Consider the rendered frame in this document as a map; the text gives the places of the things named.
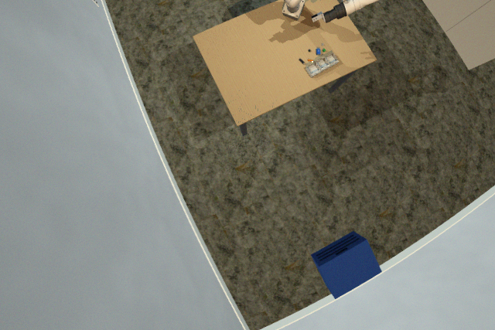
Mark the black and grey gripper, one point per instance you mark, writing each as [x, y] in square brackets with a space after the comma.
[341, 10]

